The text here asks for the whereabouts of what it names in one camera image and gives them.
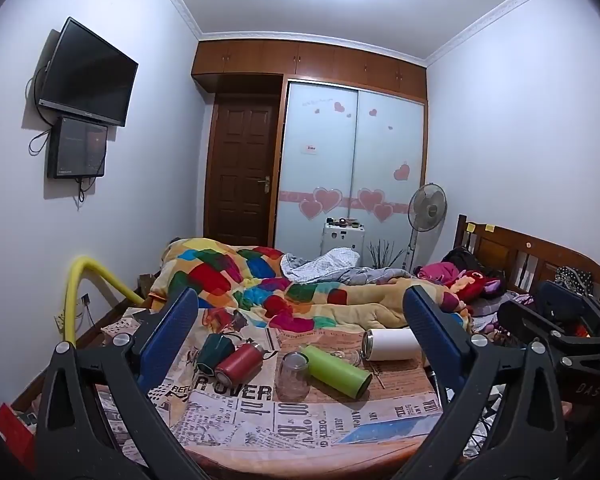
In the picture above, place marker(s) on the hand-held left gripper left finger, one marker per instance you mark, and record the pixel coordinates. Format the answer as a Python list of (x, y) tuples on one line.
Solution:
[(169, 336)]

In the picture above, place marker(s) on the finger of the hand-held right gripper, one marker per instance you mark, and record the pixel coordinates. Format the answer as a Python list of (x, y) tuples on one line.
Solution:
[(525, 319), (565, 297)]

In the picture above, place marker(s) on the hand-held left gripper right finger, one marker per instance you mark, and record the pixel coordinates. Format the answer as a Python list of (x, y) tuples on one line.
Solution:
[(426, 331)]

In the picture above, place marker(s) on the dark green cup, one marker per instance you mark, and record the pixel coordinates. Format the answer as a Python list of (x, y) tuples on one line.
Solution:
[(211, 352)]

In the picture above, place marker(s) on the black dotted bag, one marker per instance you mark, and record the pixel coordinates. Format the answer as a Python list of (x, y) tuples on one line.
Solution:
[(574, 276)]

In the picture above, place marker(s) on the white metal bottle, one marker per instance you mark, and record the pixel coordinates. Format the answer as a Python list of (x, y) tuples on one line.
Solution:
[(391, 344)]

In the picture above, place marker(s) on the red plush toy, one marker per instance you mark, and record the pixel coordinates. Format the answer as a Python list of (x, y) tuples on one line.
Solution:
[(477, 285)]

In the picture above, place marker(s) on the pink clothes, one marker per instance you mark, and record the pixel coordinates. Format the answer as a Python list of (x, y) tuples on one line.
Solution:
[(437, 272)]

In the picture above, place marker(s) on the wooden headboard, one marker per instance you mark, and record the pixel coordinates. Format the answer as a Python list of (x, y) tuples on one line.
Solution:
[(510, 250)]

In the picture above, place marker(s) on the grey blanket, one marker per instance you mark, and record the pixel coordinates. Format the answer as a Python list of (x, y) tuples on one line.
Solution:
[(375, 275)]

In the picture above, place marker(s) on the red metal bottle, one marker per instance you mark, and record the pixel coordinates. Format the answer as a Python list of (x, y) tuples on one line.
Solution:
[(240, 364)]

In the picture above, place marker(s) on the small clear glass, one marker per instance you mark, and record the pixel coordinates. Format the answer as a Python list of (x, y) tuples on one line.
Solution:
[(351, 357)]

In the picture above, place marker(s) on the dried twigs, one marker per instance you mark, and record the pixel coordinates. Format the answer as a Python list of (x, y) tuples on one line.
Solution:
[(386, 255)]

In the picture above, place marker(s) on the lime green bottle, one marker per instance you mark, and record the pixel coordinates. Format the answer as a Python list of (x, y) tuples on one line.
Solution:
[(336, 371)]

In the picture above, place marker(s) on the colourful patchwork blanket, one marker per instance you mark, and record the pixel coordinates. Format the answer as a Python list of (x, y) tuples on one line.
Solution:
[(260, 285)]

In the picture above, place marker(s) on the newspaper print tablecloth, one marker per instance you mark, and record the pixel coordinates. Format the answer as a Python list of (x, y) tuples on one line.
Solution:
[(240, 425)]

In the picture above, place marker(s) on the standing fan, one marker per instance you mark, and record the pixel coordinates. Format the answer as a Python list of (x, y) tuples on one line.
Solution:
[(426, 208)]

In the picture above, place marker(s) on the light patterned cloth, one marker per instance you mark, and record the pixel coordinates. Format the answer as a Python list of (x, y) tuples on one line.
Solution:
[(325, 261)]

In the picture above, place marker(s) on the white cabinet with items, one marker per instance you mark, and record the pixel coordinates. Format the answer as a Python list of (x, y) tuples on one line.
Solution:
[(342, 237)]

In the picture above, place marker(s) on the clear glass jar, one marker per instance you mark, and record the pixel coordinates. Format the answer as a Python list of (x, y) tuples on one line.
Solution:
[(292, 376)]

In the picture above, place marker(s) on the pink heart stickers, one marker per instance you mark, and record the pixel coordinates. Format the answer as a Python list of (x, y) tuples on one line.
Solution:
[(327, 200)]

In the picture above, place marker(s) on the brown wooden door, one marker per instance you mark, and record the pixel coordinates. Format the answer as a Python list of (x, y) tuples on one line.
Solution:
[(242, 170)]

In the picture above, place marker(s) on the red bag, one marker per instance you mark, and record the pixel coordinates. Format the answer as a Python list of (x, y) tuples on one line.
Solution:
[(15, 432)]

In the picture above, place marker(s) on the frosted sliding wardrobe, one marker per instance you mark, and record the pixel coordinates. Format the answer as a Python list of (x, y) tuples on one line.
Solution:
[(350, 160)]

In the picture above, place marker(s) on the small black monitor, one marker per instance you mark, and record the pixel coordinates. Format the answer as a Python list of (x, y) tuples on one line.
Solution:
[(77, 147)]

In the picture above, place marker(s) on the wooden overhead cabinet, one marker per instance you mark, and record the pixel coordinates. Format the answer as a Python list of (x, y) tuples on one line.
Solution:
[(310, 62)]

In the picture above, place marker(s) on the wall socket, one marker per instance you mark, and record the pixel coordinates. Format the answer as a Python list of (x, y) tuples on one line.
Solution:
[(85, 299)]

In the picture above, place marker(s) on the black wall television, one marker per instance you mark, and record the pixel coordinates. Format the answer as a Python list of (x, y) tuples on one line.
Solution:
[(87, 72)]

